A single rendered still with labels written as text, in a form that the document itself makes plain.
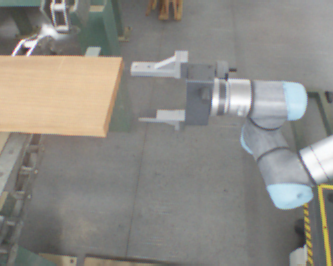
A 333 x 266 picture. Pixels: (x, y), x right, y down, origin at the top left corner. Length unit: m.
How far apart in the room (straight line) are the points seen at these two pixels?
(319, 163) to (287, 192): 0.08
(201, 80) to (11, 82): 0.40
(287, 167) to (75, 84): 0.46
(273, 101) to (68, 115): 0.39
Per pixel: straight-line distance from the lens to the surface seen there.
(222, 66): 0.58
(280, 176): 0.57
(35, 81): 0.64
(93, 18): 1.10
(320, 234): 1.09
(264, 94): 0.54
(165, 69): 0.50
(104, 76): 0.60
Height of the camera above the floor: 1.27
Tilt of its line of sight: 55 degrees down
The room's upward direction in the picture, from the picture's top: 2 degrees counter-clockwise
